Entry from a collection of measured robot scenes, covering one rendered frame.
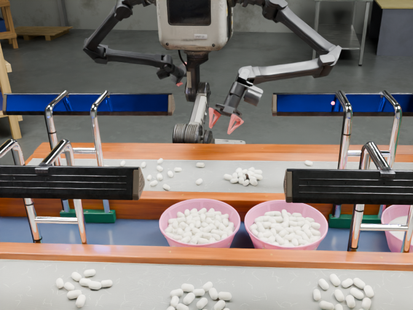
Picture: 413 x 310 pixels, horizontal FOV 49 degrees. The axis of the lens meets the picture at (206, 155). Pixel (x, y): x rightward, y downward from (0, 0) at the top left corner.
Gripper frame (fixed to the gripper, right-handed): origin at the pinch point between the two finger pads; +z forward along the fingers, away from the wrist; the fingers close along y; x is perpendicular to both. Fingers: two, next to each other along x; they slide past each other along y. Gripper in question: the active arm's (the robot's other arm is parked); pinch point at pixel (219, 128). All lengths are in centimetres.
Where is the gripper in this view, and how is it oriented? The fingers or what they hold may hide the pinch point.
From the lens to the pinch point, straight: 180.3
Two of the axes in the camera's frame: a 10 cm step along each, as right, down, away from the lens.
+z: -4.1, 9.1, -0.8
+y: -7.4, -2.8, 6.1
